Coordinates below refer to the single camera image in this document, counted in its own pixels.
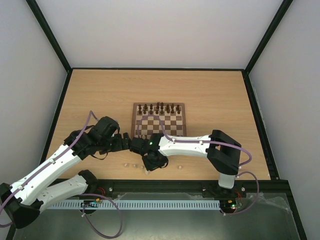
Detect right controller circuit board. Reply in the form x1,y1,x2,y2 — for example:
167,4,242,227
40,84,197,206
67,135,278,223
226,198,244,210

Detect white slotted cable duct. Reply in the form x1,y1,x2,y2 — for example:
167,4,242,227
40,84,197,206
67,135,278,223
49,199,221,211

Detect wooden chess board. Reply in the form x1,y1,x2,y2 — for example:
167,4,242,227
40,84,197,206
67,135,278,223
129,102,189,154

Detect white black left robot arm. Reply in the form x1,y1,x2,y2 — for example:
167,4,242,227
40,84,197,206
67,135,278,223
0,116,130,229

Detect black front mounting rail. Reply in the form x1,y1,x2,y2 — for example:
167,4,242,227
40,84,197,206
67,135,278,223
85,179,293,200

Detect left controller circuit board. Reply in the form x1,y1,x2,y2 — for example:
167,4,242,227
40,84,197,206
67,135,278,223
80,198,103,208

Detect controller circuit board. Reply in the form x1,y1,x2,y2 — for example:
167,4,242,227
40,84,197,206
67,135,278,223
80,198,103,208
226,198,244,210

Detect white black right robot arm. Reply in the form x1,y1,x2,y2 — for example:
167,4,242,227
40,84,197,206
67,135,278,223
129,130,242,196

